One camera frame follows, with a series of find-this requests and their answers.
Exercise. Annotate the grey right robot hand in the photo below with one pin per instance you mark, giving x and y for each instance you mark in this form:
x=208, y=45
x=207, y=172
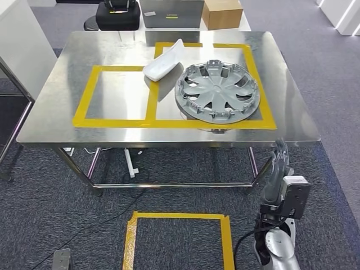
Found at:
x=274, y=186

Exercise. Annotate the silver plastic wheel hubcap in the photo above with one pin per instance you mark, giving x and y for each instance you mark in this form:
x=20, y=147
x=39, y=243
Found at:
x=216, y=91

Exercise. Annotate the white plastic car part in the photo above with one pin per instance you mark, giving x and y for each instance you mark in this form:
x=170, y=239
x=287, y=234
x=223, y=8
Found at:
x=163, y=63

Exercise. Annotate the stainless steel workbench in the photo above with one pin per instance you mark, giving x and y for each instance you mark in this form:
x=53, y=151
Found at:
x=56, y=111

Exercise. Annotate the large yellow tape rectangle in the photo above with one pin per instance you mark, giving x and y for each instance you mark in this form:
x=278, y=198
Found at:
x=266, y=100

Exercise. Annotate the brown cardboard box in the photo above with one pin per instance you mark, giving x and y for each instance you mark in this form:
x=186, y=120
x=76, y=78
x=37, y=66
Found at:
x=222, y=15

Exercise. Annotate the long white power strip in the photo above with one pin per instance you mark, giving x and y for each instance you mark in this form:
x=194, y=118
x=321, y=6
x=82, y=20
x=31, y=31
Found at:
x=130, y=164

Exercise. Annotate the white lit platform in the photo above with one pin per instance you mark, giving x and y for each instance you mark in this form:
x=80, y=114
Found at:
x=343, y=15

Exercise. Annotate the yellow tape square outline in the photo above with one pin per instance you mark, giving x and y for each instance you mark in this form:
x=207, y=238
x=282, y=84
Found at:
x=130, y=242

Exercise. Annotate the small yellow tape rectangle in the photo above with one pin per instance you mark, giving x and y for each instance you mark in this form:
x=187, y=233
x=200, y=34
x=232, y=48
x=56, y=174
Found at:
x=84, y=100

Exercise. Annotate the black carrying case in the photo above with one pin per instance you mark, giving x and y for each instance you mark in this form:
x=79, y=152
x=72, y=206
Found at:
x=118, y=16

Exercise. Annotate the small white power strip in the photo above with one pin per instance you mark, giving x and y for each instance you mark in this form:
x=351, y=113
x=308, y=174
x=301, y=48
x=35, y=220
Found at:
x=69, y=151

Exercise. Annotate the black round stool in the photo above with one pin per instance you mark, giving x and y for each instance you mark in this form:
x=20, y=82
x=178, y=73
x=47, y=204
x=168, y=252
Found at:
x=91, y=24

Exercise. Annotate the white panel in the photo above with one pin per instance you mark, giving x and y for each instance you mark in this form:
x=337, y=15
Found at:
x=25, y=44

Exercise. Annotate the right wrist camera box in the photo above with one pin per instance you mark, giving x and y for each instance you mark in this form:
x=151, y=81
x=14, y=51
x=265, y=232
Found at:
x=295, y=195

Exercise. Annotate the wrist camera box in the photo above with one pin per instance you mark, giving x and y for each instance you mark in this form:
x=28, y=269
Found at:
x=62, y=259
x=295, y=195

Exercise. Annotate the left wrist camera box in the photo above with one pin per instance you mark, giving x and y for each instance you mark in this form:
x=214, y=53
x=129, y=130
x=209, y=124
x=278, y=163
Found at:
x=62, y=259

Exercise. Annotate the steel frame table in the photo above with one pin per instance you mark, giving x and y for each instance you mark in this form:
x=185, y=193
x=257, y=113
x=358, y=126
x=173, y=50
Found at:
x=20, y=125

